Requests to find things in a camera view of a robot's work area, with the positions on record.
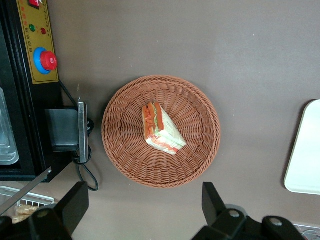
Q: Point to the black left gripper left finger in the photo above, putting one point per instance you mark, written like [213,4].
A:
[70,207]

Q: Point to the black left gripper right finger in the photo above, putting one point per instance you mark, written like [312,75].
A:
[215,210]

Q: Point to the triangular layered sandwich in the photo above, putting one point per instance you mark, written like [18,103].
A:
[162,130]

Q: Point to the round brown wicker basket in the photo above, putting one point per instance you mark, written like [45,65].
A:
[192,115]

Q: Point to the beige plastic serving tray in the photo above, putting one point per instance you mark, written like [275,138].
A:
[307,155]

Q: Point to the bagged fried snack packet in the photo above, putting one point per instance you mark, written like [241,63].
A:
[23,211]

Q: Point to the metal machine lever bar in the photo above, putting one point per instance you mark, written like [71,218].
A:
[25,188]

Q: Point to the clear plastic food container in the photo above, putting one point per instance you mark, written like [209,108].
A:
[6,140]

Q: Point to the black sealing machine yellow panel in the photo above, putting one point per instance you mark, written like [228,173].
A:
[22,112]

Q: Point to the red emergency stop button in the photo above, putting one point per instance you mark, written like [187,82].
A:
[48,60]

